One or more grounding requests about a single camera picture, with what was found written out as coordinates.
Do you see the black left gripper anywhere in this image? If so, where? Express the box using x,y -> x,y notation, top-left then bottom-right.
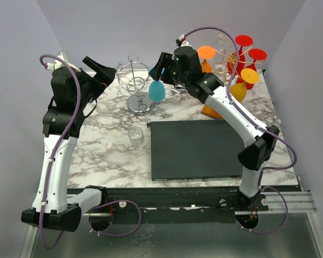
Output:
76,57 -> 116,109

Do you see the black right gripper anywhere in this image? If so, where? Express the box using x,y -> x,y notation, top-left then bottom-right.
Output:
149,52 -> 189,88

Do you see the blue plastic wine glass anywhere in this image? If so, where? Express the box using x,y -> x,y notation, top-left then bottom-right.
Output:
149,67 -> 165,102

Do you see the clear ribbed wine glass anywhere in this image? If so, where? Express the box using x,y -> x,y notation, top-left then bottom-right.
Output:
128,127 -> 144,148

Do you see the yellow plastic wine glass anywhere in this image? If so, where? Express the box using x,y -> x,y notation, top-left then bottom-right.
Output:
230,68 -> 259,103

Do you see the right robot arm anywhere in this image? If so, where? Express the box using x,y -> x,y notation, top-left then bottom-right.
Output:
149,46 -> 279,211

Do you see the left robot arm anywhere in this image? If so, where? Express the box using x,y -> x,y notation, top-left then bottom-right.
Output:
21,53 -> 116,232

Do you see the chrome wine glass rack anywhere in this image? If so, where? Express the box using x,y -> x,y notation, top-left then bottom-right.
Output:
116,55 -> 154,116

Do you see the orange plastic wine glass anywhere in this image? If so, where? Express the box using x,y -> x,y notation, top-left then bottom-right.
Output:
197,46 -> 215,73

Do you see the clear textured wine glass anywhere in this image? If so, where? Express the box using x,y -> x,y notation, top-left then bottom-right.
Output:
213,63 -> 228,82

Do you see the clear glass on gold rack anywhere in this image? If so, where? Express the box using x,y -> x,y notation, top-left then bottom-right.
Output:
216,34 -> 229,62

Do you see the red plastic wine glass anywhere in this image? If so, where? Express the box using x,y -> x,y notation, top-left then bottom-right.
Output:
227,34 -> 253,75

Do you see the small chrome metal fitting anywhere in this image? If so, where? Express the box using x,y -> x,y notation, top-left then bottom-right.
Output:
171,89 -> 188,95

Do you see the dark grey flat box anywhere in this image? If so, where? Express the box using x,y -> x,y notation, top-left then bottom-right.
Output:
147,120 -> 244,181

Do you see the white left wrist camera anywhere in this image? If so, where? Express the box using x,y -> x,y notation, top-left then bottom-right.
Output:
45,51 -> 71,70

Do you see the gold wire wooden-base rack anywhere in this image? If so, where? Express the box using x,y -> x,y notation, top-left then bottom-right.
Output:
201,34 -> 255,120

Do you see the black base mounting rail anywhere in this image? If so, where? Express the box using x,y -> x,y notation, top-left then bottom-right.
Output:
99,187 -> 268,225

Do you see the aluminium extrusion rail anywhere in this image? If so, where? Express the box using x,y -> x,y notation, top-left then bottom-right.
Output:
265,191 -> 317,213

